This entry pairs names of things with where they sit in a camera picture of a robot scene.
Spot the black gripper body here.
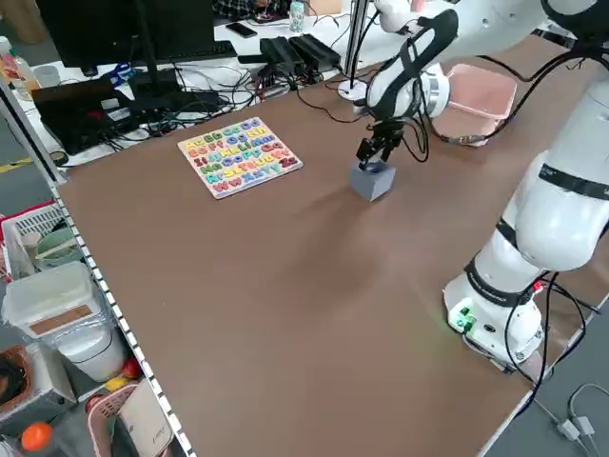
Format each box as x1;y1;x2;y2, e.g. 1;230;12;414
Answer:
369;118;405;144

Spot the grey block with round hole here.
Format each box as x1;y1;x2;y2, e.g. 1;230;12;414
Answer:
350;159;398;204

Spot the pink plastic bin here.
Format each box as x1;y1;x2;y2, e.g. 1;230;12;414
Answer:
433;63;520;149

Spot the black power adapter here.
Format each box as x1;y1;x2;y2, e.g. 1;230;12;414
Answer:
288;33;343;70
259;36;306;73

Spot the colourful alphabet puzzle board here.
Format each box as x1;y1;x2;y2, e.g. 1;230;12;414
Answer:
176;116;305;201

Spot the light drink can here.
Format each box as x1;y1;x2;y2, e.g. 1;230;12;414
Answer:
288;0;306;34

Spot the black smartphone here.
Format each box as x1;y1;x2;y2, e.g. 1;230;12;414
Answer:
225;20;259;39

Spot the black keyboard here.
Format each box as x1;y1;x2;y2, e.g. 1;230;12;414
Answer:
166;40;239;62

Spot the black monitor stand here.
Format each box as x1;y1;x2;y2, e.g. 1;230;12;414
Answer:
128;0;220;115

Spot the black computer monitor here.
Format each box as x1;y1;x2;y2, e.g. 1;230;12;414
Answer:
35;0;218;70

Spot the green bowl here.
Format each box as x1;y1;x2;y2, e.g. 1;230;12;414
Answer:
35;228;85;270

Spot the white cup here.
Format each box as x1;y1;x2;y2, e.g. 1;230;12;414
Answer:
32;65;61;89

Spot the white round container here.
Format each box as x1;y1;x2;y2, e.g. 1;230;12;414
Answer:
55;326;128;383

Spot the white plastic basket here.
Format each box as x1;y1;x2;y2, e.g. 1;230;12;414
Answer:
0;199;77;282

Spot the clear plastic storage container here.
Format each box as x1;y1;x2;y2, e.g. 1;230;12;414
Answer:
1;260;104;340

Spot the white cardboard box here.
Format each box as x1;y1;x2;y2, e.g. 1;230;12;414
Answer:
116;378;175;457

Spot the orange juice bottle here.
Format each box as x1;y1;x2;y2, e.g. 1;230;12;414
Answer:
0;36;42;94

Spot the pink plastic basket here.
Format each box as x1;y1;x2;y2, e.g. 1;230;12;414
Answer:
85;382;161;457

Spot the brown wicker basket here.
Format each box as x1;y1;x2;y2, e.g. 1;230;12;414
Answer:
0;344;35;413

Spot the orange ball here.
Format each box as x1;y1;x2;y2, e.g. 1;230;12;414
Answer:
20;421;54;452

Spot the thin black lamp cable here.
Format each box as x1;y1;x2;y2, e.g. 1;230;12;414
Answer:
295;68;382;125

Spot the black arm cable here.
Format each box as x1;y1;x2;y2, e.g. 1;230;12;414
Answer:
397;28;609;166

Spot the aluminium post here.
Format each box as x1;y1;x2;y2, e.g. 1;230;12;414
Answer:
343;0;371;81

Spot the black foot cable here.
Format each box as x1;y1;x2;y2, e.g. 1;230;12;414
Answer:
505;273;601;415

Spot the metal shelf rail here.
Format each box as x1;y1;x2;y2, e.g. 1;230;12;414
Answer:
0;75;197;457

